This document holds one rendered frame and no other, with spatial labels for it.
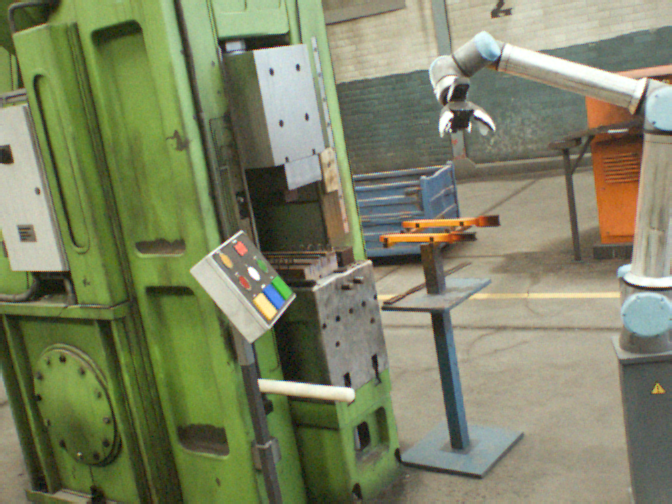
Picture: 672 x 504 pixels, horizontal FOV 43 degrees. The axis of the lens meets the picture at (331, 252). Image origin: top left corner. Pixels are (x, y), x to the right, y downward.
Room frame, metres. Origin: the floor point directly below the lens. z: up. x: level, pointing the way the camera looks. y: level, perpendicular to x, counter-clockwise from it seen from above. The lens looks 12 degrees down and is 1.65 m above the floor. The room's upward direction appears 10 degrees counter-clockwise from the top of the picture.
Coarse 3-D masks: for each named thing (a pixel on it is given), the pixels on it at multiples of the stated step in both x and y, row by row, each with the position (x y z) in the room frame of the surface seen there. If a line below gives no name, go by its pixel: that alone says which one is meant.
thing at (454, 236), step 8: (456, 232) 3.13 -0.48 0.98; (464, 232) 3.11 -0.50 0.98; (472, 232) 3.08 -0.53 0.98; (392, 240) 3.30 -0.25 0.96; (400, 240) 3.27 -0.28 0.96; (408, 240) 3.25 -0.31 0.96; (416, 240) 3.22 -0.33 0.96; (424, 240) 3.20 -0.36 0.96; (440, 240) 3.15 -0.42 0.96; (448, 240) 3.13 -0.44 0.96; (456, 240) 3.11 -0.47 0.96; (464, 240) 3.09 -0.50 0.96; (472, 240) 3.07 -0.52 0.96
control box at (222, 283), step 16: (240, 240) 2.67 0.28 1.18; (208, 256) 2.41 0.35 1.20; (240, 256) 2.58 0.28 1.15; (256, 256) 2.68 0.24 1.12; (192, 272) 2.43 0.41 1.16; (208, 272) 2.41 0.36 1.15; (224, 272) 2.41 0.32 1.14; (240, 272) 2.50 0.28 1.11; (256, 272) 2.58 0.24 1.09; (272, 272) 2.69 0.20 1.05; (208, 288) 2.42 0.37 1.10; (224, 288) 2.41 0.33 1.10; (240, 288) 2.42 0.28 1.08; (256, 288) 2.51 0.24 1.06; (288, 288) 2.70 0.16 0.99; (224, 304) 2.41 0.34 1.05; (240, 304) 2.40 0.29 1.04; (288, 304) 2.61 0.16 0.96; (240, 320) 2.40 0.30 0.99; (256, 320) 2.39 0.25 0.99; (272, 320) 2.43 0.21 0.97; (256, 336) 2.39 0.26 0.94
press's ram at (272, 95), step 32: (224, 64) 3.04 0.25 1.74; (256, 64) 2.96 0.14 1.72; (288, 64) 3.09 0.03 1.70; (256, 96) 2.97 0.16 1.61; (288, 96) 3.07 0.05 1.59; (256, 128) 2.99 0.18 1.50; (288, 128) 3.04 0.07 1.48; (320, 128) 3.19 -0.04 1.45; (256, 160) 3.01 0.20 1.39; (288, 160) 3.02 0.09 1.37
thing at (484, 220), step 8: (480, 216) 3.32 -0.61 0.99; (488, 216) 3.29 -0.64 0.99; (496, 216) 3.27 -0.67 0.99; (408, 224) 3.52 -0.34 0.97; (424, 224) 3.48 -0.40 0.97; (432, 224) 3.45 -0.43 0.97; (440, 224) 3.43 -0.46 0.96; (448, 224) 3.41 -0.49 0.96; (456, 224) 3.38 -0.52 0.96; (472, 224) 3.34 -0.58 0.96; (480, 224) 3.33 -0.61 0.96; (488, 224) 3.30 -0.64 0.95; (496, 224) 3.28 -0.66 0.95
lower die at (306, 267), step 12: (264, 252) 3.36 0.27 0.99; (276, 252) 3.32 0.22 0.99; (288, 252) 3.28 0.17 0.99; (300, 252) 3.23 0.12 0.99; (312, 252) 3.16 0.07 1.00; (324, 252) 3.12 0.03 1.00; (276, 264) 3.13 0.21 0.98; (300, 264) 3.06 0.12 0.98; (312, 264) 3.04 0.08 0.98; (324, 264) 3.09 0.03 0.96; (336, 264) 3.15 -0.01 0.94; (288, 276) 3.04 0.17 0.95; (300, 276) 3.01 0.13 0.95; (312, 276) 3.03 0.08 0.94; (324, 276) 3.08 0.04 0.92
